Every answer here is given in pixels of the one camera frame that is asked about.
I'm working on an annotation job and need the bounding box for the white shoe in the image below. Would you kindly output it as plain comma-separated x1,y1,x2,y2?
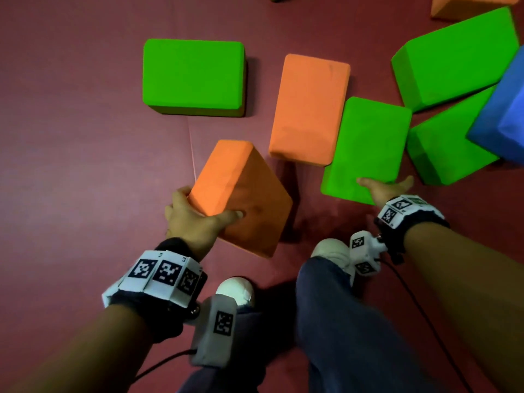
215,276,255,311
310,238,358,285

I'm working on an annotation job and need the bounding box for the person's left forearm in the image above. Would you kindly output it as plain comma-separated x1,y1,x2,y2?
6,304,153,393

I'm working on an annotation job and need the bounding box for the person's right hand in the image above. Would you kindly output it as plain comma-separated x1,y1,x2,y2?
356,175,415,209

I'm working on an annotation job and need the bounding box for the white wrist camera with markers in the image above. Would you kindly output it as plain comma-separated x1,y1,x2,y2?
349,230,388,277

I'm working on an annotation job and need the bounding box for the person's right leg in jeans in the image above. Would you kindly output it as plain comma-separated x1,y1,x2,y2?
295,257,445,393

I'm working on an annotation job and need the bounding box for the person's left hand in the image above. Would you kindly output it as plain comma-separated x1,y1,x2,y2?
165,186,245,261

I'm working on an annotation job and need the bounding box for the green foam block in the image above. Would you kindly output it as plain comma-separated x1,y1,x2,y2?
142,38,247,118
406,85,501,186
391,6,520,113
320,96,413,206

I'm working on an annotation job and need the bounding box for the person's right forearm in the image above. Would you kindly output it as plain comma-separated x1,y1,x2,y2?
403,222,524,393

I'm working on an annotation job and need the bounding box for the blue foam block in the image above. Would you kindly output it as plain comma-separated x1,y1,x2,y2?
466,45,524,167

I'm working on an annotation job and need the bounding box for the black cable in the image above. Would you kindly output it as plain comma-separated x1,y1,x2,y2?
130,349,198,384
380,259,476,393

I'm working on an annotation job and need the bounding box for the grey wrist camera with marker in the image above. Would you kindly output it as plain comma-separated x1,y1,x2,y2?
189,294,238,369

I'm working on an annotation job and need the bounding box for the black wristband with marker tags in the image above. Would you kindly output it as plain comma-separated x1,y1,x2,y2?
374,195,451,265
101,237,209,344

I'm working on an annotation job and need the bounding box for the orange foam block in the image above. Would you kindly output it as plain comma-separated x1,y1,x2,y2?
430,0,521,22
268,53,351,167
188,139,294,258

